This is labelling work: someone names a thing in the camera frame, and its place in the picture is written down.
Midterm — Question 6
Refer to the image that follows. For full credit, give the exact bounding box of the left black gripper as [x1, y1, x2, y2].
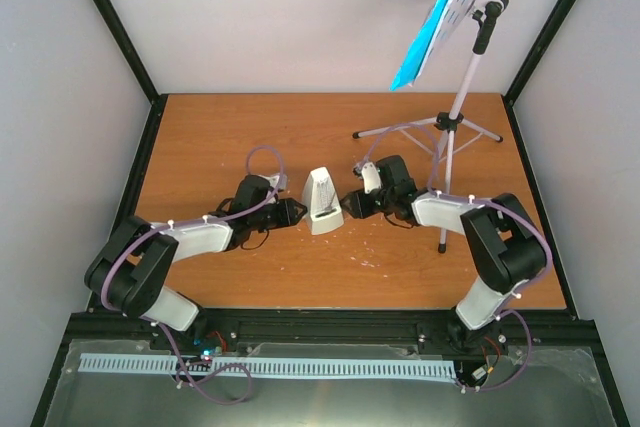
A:
[249, 197, 307, 230]

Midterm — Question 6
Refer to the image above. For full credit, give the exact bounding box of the white metronome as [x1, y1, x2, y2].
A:
[302, 167, 344, 236]

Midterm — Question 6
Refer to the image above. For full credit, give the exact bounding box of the white music stand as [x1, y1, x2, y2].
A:
[351, 0, 518, 254]

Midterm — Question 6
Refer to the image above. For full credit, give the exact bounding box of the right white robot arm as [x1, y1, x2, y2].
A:
[341, 155, 553, 332]

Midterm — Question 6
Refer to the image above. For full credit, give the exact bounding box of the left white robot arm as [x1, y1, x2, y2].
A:
[84, 174, 308, 350]

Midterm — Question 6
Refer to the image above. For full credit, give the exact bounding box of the blue sheet music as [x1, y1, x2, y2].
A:
[389, 0, 448, 91]

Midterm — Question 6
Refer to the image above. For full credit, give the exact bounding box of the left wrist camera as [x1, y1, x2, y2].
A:
[265, 173, 288, 192]

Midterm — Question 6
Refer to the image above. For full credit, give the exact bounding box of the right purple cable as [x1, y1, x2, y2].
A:
[357, 121, 554, 394]

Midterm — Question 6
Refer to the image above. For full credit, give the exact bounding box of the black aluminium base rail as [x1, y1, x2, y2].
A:
[64, 306, 601, 363]

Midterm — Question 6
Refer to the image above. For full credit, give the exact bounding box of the light blue cable duct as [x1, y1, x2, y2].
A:
[77, 353, 456, 383]

